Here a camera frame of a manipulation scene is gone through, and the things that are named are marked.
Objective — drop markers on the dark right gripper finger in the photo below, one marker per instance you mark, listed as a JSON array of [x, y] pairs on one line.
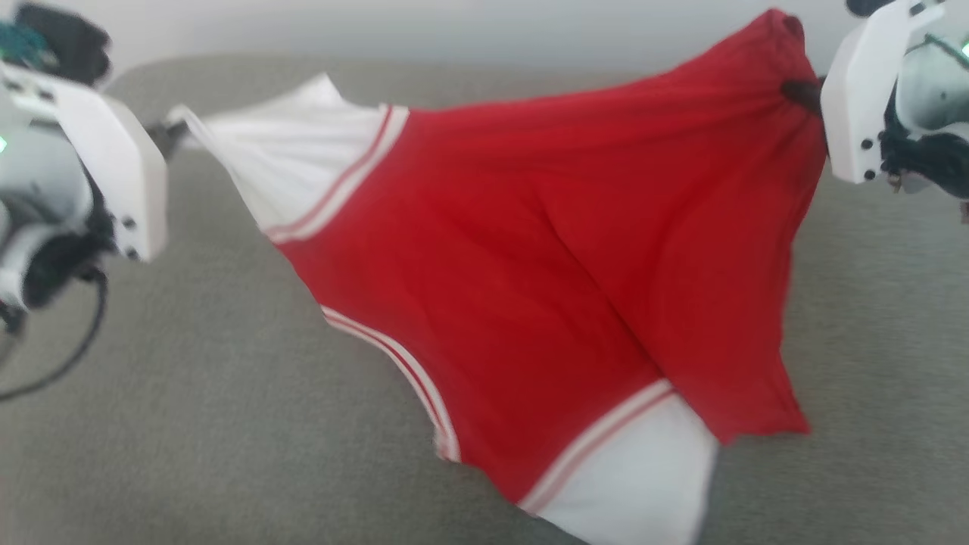
[[802, 94]]

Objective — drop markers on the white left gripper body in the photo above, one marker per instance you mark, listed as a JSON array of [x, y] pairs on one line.
[[121, 174]]

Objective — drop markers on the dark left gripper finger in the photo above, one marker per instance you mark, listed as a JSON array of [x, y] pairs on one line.
[[168, 136]]

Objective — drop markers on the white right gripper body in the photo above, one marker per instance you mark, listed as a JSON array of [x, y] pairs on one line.
[[859, 106]]

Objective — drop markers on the red and white jersey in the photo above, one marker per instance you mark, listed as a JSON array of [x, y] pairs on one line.
[[530, 265]]

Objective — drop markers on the grey fabric sofa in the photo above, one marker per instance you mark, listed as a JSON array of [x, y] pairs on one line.
[[151, 439]]

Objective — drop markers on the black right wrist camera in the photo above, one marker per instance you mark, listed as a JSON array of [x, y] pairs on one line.
[[867, 6]]

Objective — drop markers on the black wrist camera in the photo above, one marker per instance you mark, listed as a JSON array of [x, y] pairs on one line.
[[867, 6], [68, 42]]

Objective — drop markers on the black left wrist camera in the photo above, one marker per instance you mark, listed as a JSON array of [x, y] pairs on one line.
[[68, 42]]

